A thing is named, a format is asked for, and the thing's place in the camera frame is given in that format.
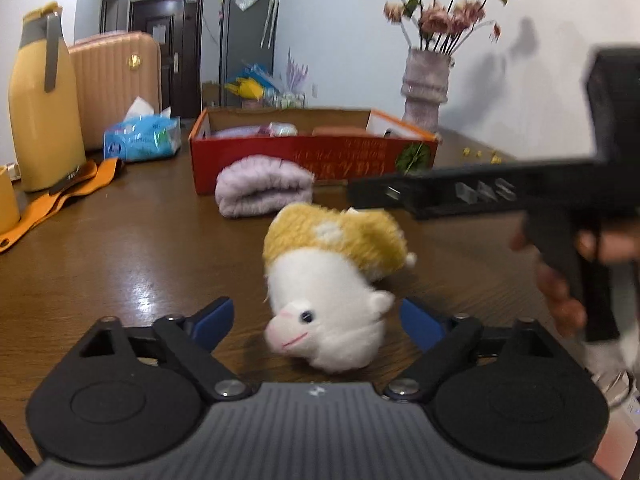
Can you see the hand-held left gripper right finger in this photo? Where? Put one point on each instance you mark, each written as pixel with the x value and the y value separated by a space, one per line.
pixel 422 325

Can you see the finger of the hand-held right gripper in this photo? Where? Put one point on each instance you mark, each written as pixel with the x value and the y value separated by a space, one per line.
pixel 390 195

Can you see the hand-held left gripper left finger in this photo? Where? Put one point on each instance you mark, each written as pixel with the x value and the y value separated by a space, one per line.
pixel 212 322

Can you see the white and yellow alpaca plush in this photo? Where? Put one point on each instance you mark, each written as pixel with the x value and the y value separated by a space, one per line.
pixel 325 280

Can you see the red cardboard box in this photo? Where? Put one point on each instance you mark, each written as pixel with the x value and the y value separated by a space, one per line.
pixel 280 160

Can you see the purple fluffy headband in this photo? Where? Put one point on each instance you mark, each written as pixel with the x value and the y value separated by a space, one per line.
pixel 262 187

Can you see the person's right forearm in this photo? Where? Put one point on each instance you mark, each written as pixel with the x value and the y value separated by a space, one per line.
pixel 627 305

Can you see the blue soft tissue pack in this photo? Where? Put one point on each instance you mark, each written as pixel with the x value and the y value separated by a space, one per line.
pixel 142 137

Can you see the person's right hand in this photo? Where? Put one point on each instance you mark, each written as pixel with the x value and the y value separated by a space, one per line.
pixel 560 300

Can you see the brown layered sponge block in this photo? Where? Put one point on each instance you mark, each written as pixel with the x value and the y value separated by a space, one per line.
pixel 340 130

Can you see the yellow crumbs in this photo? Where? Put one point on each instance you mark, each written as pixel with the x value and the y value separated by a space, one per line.
pixel 495 159

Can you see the pink ceramic vase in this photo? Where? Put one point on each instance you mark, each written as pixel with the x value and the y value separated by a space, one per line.
pixel 425 90

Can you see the basket of bottles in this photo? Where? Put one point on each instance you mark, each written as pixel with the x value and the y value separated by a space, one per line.
pixel 290 100

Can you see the purple lavender bunch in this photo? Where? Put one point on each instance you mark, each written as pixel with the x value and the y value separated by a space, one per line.
pixel 296 72

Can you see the purple folded towel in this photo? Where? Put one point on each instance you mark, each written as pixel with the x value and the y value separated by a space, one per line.
pixel 235 133

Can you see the yellow and blue bags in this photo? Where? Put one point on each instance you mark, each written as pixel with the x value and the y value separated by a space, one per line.
pixel 250 85

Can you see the dried pink roses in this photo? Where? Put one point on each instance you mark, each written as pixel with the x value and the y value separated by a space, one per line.
pixel 440 17

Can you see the grey refrigerator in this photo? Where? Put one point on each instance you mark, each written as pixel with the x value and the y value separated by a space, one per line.
pixel 247 35

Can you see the hanging folded umbrella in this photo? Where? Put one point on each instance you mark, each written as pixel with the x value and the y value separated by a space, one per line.
pixel 269 15

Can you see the pink ribbed suitcase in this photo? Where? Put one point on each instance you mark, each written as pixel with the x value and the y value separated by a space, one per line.
pixel 117 90

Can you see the yellow thermos jug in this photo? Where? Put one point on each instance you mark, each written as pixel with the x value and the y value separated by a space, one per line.
pixel 45 125

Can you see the dark brown door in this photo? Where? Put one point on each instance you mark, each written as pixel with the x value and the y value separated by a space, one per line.
pixel 167 60

